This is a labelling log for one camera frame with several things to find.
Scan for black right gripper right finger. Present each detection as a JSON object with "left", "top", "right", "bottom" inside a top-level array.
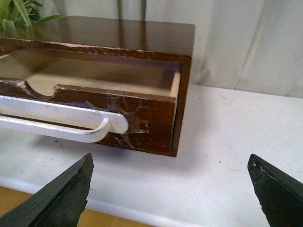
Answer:
[{"left": 247, "top": 154, "right": 303, "bottom": 227}]

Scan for white curtain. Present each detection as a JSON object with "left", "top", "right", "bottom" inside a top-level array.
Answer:
[{"left": 39, "top": 0, "right": 303, "bottom": 98}]

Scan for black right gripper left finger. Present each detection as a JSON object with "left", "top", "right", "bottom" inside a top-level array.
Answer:
[{"left": 0, "top": 154, "right": 94, "bottom": 227}]

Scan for wooden drawer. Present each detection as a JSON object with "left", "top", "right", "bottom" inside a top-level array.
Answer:
[{"left": 0, "top": 49, "right": 181, "bottom": 155}]

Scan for white drawer handle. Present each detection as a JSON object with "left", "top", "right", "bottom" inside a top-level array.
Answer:
[{"left": 0, "top": 96, "right": 128, "bottom": 143}]

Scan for green plant leaves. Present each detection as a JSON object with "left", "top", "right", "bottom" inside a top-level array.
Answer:
[{"left": 0, "top": 0, "right": 63, "bottom": 32}]

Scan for dark brown wooden cabinet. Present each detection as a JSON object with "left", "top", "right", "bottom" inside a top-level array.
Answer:
[{"left": 0, "top": 16, "right": 195, "bottom": 157}]

